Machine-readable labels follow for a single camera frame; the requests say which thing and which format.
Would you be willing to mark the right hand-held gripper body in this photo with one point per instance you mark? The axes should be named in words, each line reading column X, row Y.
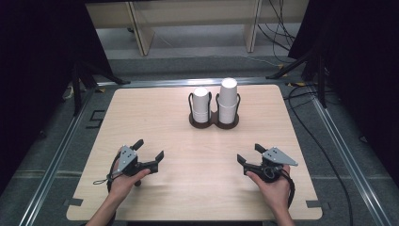
column 272, row 163

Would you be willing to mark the grey tape piece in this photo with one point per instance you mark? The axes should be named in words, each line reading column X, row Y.
column 314, row 204
column 74, row 202

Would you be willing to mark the black curtain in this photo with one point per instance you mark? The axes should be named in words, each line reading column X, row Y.
column 37, row 62
column 360, row 62

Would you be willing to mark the person's left hand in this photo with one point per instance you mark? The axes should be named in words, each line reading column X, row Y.
column 125, row 185

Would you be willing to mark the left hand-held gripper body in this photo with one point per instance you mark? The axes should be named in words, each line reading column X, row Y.
column 129, row 163

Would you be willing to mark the person's right hand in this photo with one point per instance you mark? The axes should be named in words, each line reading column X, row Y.
column 276, row 191

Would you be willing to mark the black metal stand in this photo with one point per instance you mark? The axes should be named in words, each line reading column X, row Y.
column 320, row 78
column 76, row 91

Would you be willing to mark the black tape mark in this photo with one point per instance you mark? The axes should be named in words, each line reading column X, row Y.
column 95, row 119

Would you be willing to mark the metal floor rail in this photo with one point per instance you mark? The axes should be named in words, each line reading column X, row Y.
column 53, row 163
column 348, row 157

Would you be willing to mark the stack of large white cups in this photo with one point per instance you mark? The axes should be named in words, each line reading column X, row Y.
column 227, row 100

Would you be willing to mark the stack of small white cups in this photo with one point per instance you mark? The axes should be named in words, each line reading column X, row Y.
column 200, row 105

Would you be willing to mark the light wooden furniture frame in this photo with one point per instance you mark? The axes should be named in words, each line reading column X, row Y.
column 194, row 12

